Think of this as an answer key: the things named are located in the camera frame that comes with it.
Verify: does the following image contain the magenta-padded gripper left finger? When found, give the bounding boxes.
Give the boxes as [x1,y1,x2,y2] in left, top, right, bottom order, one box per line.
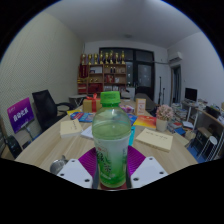
[56,147,100,189]

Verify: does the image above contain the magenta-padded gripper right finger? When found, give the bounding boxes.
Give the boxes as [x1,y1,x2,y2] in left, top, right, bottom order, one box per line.
[125,144,169,189]

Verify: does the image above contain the green drink bottle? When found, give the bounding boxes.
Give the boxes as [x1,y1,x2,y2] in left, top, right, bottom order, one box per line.
[91,90,132,189]

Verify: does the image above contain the small steel cup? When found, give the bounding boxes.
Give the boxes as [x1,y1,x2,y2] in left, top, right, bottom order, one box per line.
[49,154,71,176]

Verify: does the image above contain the flat round red coaster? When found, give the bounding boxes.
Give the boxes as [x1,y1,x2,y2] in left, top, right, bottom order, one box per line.
[98,179,134,191]

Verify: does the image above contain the pale yellow book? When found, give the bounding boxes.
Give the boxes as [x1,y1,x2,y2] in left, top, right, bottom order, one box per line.
[59,118,84,139]
[134,127,174,153]

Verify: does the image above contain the teal book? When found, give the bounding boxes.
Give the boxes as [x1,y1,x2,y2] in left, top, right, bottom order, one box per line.
[128,125,137,147]

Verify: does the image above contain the white paper sheet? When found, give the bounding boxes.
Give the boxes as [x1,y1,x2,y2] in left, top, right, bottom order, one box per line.
[79,124,95,140]

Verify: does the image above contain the orange book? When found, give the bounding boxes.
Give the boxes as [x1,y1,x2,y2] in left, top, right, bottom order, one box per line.
[133,114,158,130]

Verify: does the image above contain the blue flat box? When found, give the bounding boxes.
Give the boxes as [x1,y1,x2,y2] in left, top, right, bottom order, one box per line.
[69,111,96,123]

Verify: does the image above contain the potted pink flowers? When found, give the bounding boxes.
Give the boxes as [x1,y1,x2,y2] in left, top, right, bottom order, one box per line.
[155,104,175,133]

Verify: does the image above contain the beige standing box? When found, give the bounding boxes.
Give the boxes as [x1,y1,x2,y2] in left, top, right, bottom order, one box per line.
[134,97,148,117]

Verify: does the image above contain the yellow gift box red ribbon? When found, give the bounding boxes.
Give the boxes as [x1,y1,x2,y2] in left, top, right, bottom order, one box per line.
[82,93,103,114]

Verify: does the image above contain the white round stool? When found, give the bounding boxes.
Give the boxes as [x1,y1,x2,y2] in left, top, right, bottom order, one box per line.
[199,134,221,162]

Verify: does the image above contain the black office chair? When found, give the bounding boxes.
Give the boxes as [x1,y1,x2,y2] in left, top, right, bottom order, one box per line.
[31,89,76,133]

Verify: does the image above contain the small white side table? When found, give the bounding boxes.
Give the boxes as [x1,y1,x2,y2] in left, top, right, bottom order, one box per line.
[68,94,88,108]

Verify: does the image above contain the purple sign board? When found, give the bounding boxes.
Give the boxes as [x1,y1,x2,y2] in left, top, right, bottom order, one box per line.
[6,97,36,134]

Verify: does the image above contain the cluttered wooden desk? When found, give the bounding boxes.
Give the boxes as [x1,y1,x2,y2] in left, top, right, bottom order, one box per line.
[179,98,224,161]

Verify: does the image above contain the black computer monitor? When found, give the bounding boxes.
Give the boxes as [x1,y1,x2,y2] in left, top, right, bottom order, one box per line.
[184,87,198,103]

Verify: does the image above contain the wooden shelf unit with trophies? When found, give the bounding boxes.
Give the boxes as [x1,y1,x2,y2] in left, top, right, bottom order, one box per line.
[77,49,128,96]

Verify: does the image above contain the black framed glass door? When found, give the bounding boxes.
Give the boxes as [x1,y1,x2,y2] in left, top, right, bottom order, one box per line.
[99,47,156,101]

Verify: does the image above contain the white wall air conditioner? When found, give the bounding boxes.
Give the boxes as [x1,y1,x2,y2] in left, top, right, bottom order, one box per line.
[167,51,184,64]

